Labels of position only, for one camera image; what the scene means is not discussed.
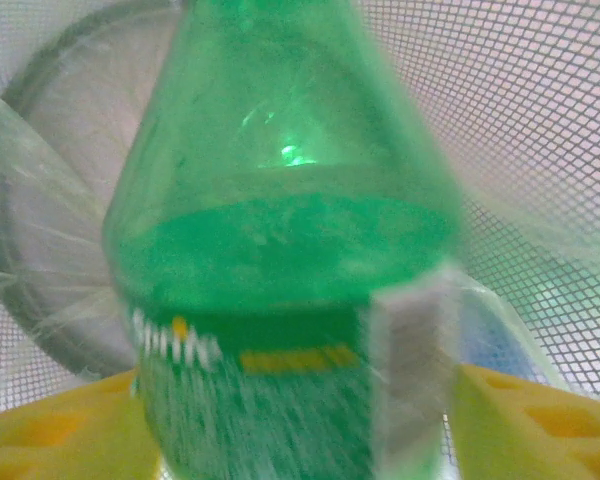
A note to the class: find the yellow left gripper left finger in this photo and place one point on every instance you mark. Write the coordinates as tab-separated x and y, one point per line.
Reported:
55	440

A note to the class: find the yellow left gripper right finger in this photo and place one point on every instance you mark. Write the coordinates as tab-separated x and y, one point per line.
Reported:
540	435

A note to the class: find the green Sprite plastic bottle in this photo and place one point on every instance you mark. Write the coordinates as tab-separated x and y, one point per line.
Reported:
280	225

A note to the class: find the clear plastic bin liner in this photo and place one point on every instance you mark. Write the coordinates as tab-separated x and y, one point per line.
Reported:
35	210

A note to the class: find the clear plastic bin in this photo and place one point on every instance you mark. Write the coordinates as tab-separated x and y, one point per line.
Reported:
530	100

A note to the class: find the clear bottle light blue label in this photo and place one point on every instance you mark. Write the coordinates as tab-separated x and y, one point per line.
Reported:
495	335

